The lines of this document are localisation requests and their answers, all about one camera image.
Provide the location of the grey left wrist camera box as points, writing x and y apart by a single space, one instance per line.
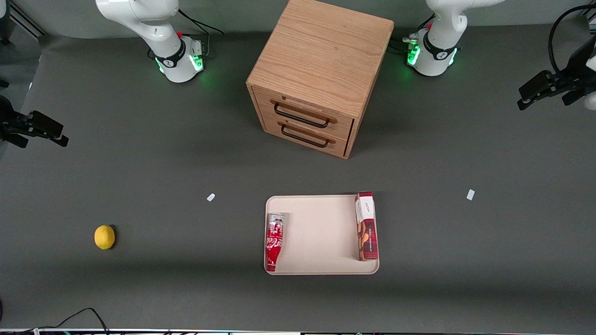
591 100

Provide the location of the wooden two-drawer cabinet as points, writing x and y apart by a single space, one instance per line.
321 51

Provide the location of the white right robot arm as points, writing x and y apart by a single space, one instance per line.
158 32

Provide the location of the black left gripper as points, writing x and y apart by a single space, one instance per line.
579 65

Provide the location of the red cola bottle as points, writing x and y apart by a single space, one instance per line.
274 242

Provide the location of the wooden drawer front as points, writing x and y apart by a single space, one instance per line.
302 114
302 139

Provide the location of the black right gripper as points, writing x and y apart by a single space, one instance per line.
6 122

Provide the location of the red cookie box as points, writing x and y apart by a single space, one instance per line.
368 232

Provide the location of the aluminium frame rail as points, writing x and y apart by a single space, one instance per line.
25 18

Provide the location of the beige rectangular tray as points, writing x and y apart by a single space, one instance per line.
321 235

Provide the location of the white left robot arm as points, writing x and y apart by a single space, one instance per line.
440 32

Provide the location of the yellow lemon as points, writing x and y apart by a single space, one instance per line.
104 237

